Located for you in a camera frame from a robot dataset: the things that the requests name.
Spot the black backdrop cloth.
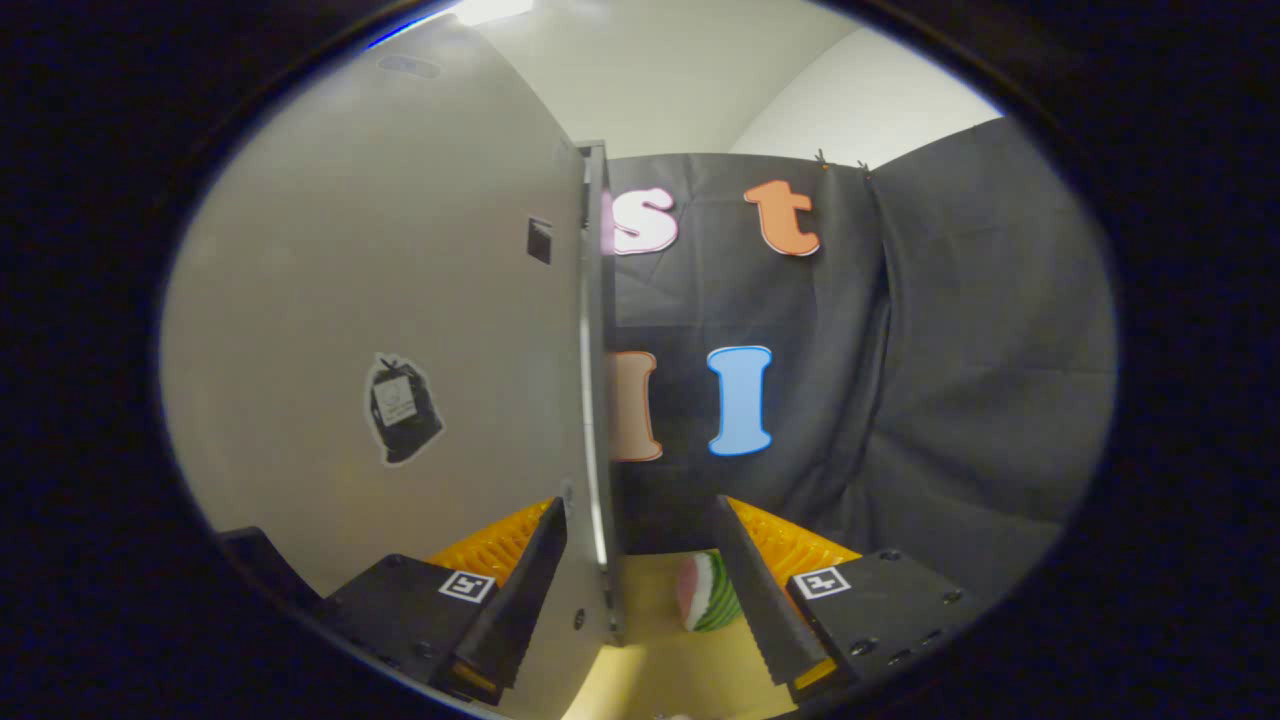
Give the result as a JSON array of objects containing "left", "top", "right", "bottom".
[{"left": 600, "top": 120, "right": 1116, "bottom": 601}]

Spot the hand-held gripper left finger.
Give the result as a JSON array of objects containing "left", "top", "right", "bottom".
[{"left": 318, "top": 497, "right": 569, "bottom": 706}]

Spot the toy watermelon slice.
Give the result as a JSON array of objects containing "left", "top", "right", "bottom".
[{"left": 676, "top": 550, "right": 743, "bottom": 633}]

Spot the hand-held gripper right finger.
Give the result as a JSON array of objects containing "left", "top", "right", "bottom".
[{"left": 708, "top": 493, "right": 989, "bottom": 706}]

